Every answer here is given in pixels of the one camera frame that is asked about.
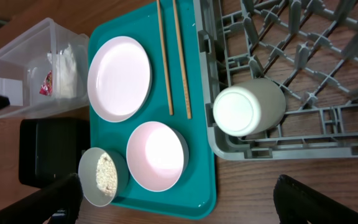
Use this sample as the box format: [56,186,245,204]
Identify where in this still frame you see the left wooden chopstick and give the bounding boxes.
[156,0,174,116]

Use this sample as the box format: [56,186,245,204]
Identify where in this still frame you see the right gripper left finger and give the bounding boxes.
[0,173,83,223]

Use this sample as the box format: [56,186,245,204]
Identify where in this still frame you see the rice grains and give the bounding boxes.
[96,152,117,197]

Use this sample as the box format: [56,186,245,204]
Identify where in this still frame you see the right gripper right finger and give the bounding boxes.
[273,174,358,224]

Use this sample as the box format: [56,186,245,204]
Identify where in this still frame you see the white round plate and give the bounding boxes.
[87,36,152,123]

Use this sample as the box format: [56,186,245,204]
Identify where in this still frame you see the black plastic tray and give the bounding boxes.
[19,118,90,188]

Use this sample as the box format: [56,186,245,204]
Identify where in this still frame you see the clear plastic waste bin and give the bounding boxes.
[0,18,90,119]

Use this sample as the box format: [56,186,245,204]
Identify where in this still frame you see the pink bowl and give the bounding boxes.
[126,121,189,192]

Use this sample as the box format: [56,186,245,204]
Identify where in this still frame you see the white tissue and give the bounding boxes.
[47,44,78,98]

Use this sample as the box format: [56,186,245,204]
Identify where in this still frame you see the wooden chopstick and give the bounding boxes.
[172,0,192,119]
[156,0,174,116]

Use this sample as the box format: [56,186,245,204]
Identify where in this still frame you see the red snack wrapper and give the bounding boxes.
[39,71,53,96]

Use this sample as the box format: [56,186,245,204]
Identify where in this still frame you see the white cup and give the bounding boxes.
[213,78,287,137]

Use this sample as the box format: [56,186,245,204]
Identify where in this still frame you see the grey bowl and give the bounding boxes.
[78,147,129,207]

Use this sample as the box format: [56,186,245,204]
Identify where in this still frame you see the teal serving tray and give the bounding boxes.
[88,1,217,220]

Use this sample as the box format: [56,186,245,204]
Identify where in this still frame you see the right wooden chopstick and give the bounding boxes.
[172,0,192,119]

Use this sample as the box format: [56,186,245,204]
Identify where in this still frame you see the grey plastic dishwasher rack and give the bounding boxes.
[193,0,358,161]

